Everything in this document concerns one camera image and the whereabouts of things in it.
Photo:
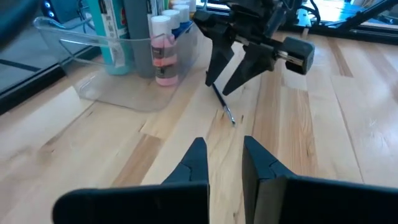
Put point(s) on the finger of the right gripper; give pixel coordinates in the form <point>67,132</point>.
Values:
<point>219,53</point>
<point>248,68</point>

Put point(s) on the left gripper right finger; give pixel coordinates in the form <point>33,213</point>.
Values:
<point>311,205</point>

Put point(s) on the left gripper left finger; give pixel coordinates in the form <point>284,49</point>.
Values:
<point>140,205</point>

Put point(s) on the thin black paint brush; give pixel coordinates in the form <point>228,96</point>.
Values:
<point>222,102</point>

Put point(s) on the small blue paint bottle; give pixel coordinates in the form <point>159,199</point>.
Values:
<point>183,14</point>
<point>172,18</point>

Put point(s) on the small pink paint bottle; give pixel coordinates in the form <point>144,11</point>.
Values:
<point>164,53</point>

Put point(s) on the clear plastic bin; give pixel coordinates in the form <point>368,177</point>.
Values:
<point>124,87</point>

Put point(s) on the teal paint bottle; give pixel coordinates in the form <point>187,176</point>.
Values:
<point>113,37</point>

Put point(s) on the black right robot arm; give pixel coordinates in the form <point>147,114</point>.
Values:
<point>311,12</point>

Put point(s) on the black computer tower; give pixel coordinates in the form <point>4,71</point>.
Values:
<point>62,9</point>

